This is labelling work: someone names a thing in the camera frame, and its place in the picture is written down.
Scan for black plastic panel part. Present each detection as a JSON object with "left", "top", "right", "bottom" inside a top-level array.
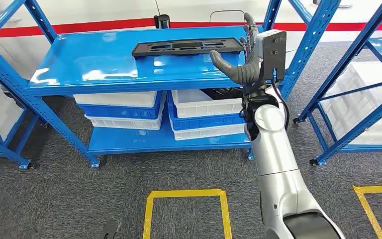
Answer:
[{"left": 131, "top": 37, "right": 245, "bottom": 58}]

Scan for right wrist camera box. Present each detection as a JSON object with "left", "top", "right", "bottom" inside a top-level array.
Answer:
[{"left": 255, "top": 29, "right": 287, "bottom": 82}]

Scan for black parts in bin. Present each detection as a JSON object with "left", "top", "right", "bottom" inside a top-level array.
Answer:
[{"left": 199, "top": 87, "right": 244, "bottom": 100}]

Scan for white chair base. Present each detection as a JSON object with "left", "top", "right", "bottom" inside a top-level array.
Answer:
[{"left": 313, "top": 0, "right": 353, "bottom": 9}]

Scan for blue plastic bin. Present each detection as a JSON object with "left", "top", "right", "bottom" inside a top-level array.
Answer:
[
  {"left": 77, "top": 92, "right": 166, "bottom": 120},
  {"left": 167, "top": 92, "right": 246, "bottom": 131}
]

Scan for white car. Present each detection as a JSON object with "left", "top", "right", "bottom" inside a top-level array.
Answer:
[{"left": 0, "top": 0, "right": 313, "bottom": 80}]

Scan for yellow floor tape square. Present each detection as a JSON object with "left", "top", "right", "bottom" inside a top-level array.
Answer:
[
  {"left": 353, "top": 184, "right": 382, "bottom": 239},
  {"left": 142, "top": 189, "right": 233, "bottom": 239}
]

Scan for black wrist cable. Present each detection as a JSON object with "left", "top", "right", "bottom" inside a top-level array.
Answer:
[{"left": 270, "top": 79, "right": 290, "bottom": 131}]

